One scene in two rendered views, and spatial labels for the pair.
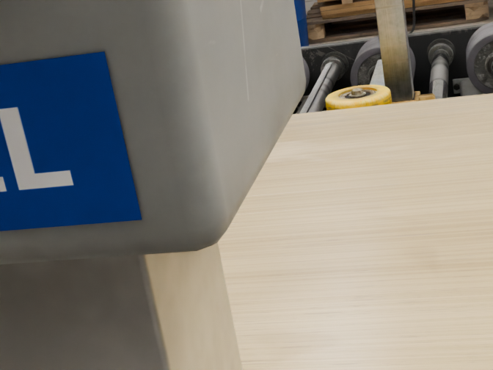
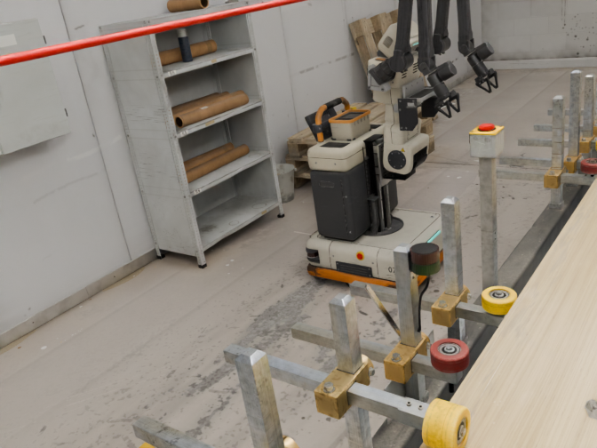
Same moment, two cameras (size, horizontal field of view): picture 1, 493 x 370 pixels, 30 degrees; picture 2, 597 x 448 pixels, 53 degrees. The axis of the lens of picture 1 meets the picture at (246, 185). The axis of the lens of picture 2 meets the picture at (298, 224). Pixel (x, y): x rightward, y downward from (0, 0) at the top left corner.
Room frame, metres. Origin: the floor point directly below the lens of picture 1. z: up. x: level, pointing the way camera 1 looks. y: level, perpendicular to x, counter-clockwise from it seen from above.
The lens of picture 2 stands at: (0.26, -1.60, 1.67)
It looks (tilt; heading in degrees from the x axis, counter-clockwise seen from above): 22 degrees down; 113
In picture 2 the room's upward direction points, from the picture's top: 9 degrees counter-clockwise
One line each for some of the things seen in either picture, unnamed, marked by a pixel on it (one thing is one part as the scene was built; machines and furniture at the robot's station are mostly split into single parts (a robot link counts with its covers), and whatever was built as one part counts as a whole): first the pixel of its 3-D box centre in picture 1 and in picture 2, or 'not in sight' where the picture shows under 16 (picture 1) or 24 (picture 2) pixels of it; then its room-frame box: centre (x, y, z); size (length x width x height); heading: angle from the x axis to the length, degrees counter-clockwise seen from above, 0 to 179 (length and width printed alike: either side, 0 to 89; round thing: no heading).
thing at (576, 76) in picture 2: not in sight; (574, 130); (0.41, 0.98, 0.94); 0.04 x 0.04 x 0.48; 74
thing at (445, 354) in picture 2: not in sight; (450, 369); (0.10, -0.53, 0.85); 0.08 x 0.08 x 0.11
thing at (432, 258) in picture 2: not in sight; (425, 253); (0.05, -0.48, 1.10); 0.06 x 0.06 x 0.02
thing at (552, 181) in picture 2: not in sight; (555, 175); (0.33, 0.72, 0.84); 0.14 x 0.06 x 0.05; 74
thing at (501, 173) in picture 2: not in sight; (535, 176); (0.26, 0.72, 0.83); 0.43 x 0.03 x 0.04; 164
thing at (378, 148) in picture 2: not in sight; (404, 157); (-0.39, 1.49, 0.68); 0.28 x 0.27 x 0.25; 74
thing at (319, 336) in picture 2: not in sight; (370, 351); (-0.09, -0.48, 0.84); 0.43 x 0.03 x 0.04; 164
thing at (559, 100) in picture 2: not in sight; (557, 158); (0.34, 0.74, 0.90); 0.04 x 0.04 x 0.48; 74
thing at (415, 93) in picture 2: not in sight; (417, 102); (-0.29, 1.40, 0.99); 0.28 x 0.16 x 0.22; 74
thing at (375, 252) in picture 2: not in sight; (380, 244); (-0.57, 1.48, 0.16); 0.67 x 0.64 x 0.25; 164
